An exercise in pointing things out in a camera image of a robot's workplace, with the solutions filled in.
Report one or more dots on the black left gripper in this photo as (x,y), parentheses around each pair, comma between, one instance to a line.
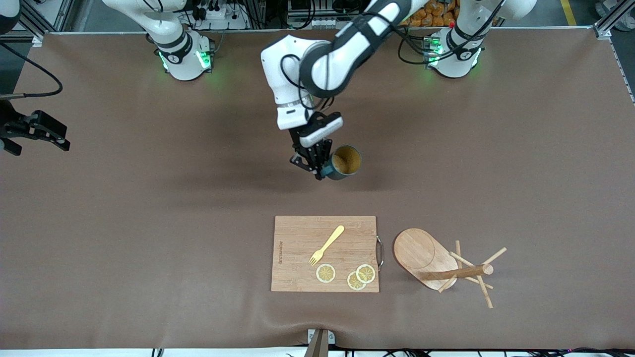
(303,149)

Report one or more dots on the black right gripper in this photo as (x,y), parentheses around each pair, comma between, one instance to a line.
(11,124)

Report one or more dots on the dark green cup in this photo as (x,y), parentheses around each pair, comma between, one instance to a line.
(346,161)

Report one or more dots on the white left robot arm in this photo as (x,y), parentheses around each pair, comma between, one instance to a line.
(337,59)

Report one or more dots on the wooden mug tree rack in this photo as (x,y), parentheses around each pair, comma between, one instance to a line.
(416,253)

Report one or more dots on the yellow plastic fork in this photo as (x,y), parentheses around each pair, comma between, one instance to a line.
(328,243)

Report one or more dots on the bamboo cutting board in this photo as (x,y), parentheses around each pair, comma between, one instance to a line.
(297,267)

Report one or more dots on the brown table mat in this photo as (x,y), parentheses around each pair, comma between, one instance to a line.
(149,198)

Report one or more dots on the lemon slice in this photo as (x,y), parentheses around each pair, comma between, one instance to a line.
(326,273)
(366,273)
(353,283)

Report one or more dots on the white power strip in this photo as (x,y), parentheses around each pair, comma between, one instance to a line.
(221,17)

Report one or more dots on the orange snack bags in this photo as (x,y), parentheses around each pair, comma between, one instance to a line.
(436,15)

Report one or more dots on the aluminium frame strut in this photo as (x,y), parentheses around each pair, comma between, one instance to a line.
(37,30)
(603,29)

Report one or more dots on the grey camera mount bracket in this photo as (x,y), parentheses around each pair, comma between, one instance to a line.
(320,342)

